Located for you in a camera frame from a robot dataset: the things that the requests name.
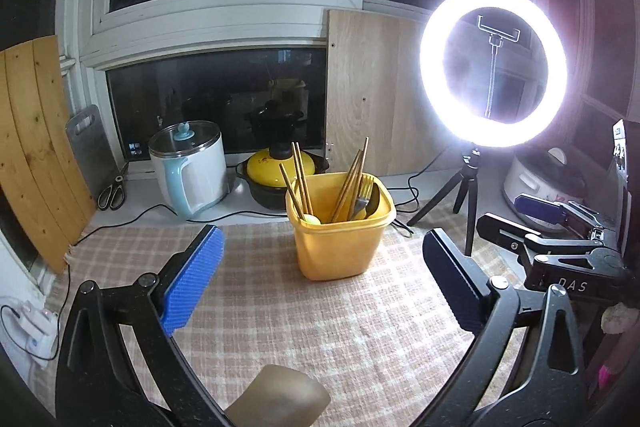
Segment white ring light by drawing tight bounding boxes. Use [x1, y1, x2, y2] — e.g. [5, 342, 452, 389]
[420, 0, 568, 148]

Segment black kettle cable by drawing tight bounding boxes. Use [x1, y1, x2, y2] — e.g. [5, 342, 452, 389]
[65, 202, 291, 258]

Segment beige fuzzy object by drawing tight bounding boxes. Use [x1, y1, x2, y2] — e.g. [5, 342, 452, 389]
[601, 302, 637, 334]

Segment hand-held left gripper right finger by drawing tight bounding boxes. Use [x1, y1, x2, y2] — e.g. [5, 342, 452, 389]
[422, 228, 588, 427]

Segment white power strip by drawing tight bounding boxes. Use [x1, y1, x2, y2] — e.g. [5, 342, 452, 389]
[12, 301, 61, 360]

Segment white window frame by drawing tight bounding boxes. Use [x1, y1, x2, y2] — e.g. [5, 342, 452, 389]
[50, 0, 640, 168]

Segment yellow plastic container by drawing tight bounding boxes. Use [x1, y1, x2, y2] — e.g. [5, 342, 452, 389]
[285, 172, 397, 282]

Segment white floral rice cooker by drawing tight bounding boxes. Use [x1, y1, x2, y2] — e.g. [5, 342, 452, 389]
[502, 147, 588, 220]

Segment black ring light cable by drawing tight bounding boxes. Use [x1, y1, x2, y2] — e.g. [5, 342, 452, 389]
[390, 149, 453, 238]

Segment black scissors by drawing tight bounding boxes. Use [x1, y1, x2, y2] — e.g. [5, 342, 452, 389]
[96, 162, 130, 211]

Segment grey cutting board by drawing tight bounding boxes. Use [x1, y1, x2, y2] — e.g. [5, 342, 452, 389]
[66, 104, 126, 202]

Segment pine wooden board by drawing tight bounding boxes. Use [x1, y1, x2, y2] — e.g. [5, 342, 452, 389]
[0, 34, 96, 275]

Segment pink object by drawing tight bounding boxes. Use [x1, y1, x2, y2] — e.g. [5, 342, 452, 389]
[596, 363, 618, 390]

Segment plywood panel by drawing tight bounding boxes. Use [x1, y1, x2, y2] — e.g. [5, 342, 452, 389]
[325, 8, 466, 178]

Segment plaid tablecloth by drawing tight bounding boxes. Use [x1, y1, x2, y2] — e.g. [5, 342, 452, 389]
[42, 194, 531, 427]

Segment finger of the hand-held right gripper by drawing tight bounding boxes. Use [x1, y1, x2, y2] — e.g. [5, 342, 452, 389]
[476, 213, 606, 268]
[514, 193, 608, 238]

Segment white and blue electric kettle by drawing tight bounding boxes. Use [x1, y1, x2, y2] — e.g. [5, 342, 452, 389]
[148, 120, 232, 218]

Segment black pot with yellow lid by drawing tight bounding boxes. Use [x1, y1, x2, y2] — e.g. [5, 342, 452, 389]
[235, 144, 331, 211]

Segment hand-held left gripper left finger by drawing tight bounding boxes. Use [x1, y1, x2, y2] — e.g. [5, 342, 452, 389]
[55, 224, 236, 427]

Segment metal fork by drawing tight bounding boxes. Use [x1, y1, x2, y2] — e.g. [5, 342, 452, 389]
[352, 174, 375, 222]

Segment tan rounded object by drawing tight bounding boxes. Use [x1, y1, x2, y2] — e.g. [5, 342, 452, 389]
[222, 363, 332, 427]

